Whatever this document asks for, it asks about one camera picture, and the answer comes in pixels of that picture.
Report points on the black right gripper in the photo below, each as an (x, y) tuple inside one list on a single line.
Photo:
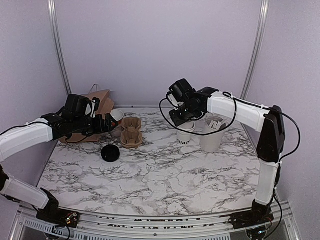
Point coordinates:
[(177, 120)]

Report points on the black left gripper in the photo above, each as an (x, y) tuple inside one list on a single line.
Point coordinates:
[(107, 126)]

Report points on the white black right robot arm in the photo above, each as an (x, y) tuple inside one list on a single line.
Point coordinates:
[(269, 123)]

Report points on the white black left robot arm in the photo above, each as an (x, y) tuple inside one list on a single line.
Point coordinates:
[(15, 140)]

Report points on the red white paper cup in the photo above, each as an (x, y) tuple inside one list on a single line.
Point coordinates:
[(117, 115)]

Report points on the brown paper bag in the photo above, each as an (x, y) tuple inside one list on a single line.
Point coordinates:
[(106, 105)]

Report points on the brown pulp cup carrier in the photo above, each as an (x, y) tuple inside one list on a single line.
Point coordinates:
[(131, 135)]

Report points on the black lid stack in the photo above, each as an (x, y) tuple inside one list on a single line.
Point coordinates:
[(110, 153)]

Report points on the white wrapped straw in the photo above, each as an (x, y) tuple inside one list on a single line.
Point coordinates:
[(216, 125)]

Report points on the stacked white paper cups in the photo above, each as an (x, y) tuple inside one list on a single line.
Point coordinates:
[(184, 136)]

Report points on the white ribbed cup holder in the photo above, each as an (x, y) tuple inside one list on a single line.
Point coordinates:
[(211, 143)]

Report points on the aluminium right frame post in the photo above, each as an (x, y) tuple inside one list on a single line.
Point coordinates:
[(261, 26)]

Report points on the aluminium frame post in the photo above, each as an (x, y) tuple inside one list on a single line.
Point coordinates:
[(53, 18), (261, 26)]

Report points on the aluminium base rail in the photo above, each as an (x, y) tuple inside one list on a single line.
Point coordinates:
[(103, 226)]

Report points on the aluminium left frame post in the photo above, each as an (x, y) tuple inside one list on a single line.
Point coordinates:
[(53, 18)]

